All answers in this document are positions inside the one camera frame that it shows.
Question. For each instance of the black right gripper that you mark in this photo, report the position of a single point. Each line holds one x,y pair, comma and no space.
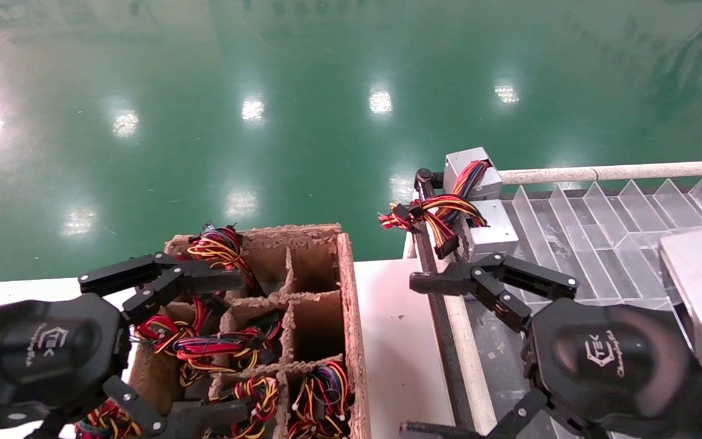
607,366

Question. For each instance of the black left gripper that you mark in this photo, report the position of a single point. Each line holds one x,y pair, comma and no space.
34,353

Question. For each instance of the brown cardboard divider box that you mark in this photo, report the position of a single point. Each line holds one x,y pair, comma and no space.
317,323

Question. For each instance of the clear acrylic divider tray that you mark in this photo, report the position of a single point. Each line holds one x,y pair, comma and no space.
601,244

